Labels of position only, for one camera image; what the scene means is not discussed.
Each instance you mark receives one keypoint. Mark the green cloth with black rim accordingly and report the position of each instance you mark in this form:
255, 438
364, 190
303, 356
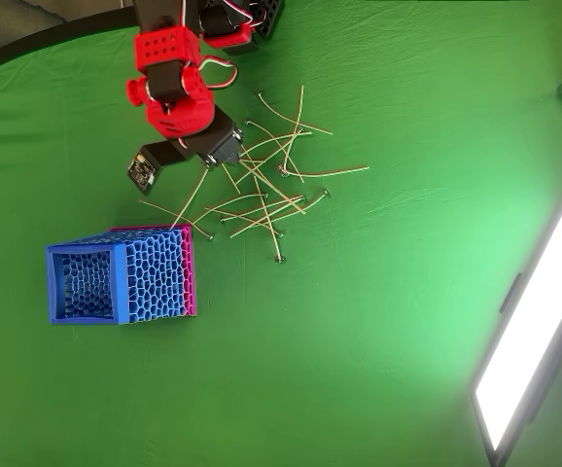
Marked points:
334, 340

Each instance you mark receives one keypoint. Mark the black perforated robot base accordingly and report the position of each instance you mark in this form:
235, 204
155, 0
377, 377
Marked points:
269, 17

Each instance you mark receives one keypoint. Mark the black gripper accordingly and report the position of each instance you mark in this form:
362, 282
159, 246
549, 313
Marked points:
224, 141

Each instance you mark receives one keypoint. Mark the blue magenta lattice basket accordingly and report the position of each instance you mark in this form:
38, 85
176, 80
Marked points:
154, 277

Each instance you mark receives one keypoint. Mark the white LED light panel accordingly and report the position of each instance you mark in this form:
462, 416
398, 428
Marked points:
529, 331

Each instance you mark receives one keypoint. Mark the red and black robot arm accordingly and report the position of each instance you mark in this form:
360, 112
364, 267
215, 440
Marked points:
164, 48

